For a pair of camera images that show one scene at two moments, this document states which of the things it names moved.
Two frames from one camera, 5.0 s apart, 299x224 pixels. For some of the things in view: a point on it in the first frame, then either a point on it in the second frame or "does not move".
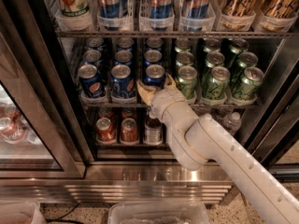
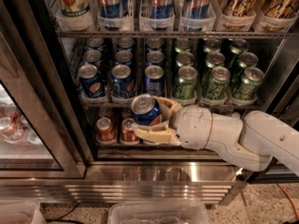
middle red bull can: [161, 1] does not move
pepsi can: [94, 43] does not move
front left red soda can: [105, 132] does not move
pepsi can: [154, 76] to [146, 110]
